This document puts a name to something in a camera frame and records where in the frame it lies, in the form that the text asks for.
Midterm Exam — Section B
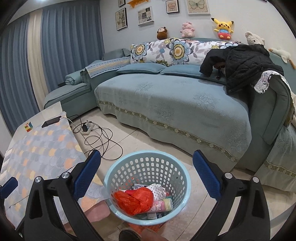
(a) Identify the patterned table cloth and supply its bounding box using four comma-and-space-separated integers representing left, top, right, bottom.
1, 111, 86, 226

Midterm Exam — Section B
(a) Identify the rubiks cube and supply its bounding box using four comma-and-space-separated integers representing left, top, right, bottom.
24, 121, 33, 132

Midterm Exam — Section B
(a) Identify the black remote control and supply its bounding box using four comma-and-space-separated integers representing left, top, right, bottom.
42, 116, 62, 128

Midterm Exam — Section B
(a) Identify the teal sofa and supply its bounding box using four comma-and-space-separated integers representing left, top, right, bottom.
43, 37, 296, 193

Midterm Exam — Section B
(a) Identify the pink green yogurt bottle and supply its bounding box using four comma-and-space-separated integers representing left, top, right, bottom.
148, 198, 173, 213

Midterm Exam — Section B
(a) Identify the white power strip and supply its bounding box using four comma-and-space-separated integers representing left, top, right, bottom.
81, 121, 94, 135

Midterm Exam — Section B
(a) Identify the light blue laundry basket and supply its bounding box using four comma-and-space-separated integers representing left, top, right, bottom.
104, 151, 191, 226

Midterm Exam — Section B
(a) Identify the folded teal blanket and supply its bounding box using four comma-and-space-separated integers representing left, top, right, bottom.
65, 70, 83, 85

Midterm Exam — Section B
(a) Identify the blue curtain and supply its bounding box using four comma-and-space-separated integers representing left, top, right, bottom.
1, 1, 104, 133

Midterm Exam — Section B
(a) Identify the black jacket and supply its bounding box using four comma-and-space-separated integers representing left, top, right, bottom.
200, 44, 284, 94

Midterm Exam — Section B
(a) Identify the white goose plush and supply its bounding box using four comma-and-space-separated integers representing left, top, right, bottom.
268, 48, 295, 69

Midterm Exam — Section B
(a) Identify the white bear plush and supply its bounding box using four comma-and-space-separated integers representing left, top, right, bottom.
245, 31, 265, 46

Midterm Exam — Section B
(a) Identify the floral sofa cushion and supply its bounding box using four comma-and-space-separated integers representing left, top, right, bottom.
130, 38, 240, 67

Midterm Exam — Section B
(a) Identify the pikachu plush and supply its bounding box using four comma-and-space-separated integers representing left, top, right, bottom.
211, 18, 234, 40

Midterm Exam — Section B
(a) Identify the pink plush toy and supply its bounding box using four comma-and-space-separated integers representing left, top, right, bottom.
180, 22, 195, 38

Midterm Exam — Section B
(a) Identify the brown monkey plush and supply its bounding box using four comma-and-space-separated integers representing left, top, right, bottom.
157, 27, 168, 40

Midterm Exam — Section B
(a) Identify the black cable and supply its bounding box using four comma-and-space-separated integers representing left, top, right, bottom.
66, 113, 124, 161

